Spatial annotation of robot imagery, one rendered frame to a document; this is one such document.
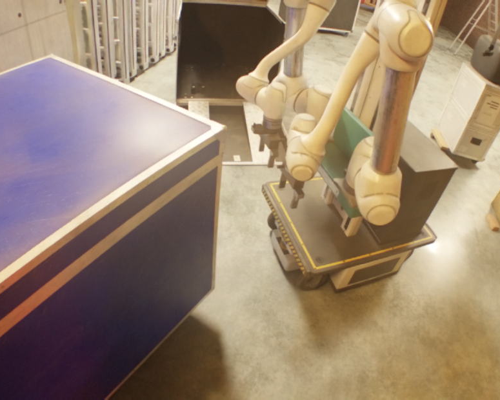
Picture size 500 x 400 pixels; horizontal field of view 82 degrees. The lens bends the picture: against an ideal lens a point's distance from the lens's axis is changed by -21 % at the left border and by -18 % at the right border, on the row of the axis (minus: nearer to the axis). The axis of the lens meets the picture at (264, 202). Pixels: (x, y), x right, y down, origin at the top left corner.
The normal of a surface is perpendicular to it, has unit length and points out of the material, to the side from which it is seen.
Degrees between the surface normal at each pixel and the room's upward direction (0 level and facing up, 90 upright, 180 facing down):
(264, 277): 0
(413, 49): 80
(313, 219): 0
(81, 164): 0
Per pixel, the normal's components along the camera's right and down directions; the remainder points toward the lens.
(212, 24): 0.18, 0.68
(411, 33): -0.03, 0.62
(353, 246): 0.14, -0.73
